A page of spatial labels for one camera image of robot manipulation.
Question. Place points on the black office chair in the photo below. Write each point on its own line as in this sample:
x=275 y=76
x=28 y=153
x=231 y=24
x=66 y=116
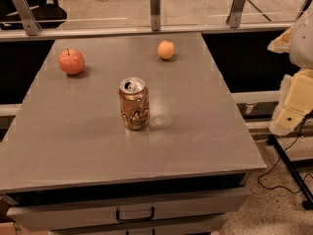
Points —
x=48 y=13

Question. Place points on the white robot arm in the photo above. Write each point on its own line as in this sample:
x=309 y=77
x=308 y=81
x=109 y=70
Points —
x=301 y=43

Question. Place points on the orange fruit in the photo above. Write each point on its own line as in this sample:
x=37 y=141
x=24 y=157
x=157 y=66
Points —
x=166 y=50

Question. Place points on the middle metal bracket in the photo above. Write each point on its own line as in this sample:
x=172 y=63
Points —
x=155 y=17

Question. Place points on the red apple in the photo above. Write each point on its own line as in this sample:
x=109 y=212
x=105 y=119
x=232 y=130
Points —
x=71 y=61

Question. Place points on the grey upper drawer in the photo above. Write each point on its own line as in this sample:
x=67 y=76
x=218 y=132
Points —
x=102 y=212

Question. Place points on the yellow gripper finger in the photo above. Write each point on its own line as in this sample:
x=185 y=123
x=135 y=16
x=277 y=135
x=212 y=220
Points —
x=281 y=44
x=295 y=103

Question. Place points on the metal railing beam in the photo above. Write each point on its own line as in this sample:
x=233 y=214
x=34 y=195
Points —
x=54 y=34

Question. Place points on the left metal bracket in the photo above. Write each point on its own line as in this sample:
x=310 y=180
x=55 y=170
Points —
x=30 y=24

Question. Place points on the metal bracket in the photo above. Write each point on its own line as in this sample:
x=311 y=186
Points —
x=155 y=17
x=235 y=14
x=30 y=24

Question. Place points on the grey drawer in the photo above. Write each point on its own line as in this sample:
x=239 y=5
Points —
x=172 y=226
x=102 y=212

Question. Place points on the black stand leg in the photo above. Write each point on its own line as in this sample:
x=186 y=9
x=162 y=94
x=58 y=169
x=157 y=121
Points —
x=304 y=189

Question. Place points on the orange soda can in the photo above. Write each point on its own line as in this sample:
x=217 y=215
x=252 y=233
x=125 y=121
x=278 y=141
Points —
x=134 y=103

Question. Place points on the black drawer handle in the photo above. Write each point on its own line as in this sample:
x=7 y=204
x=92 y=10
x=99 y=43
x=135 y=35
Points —
x=134 y=216

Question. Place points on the right metal bracket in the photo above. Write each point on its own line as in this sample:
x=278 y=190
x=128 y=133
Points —
x=235 y=14

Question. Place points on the grey lower drawer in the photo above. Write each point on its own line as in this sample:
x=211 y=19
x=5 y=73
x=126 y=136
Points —
x=172 y=226

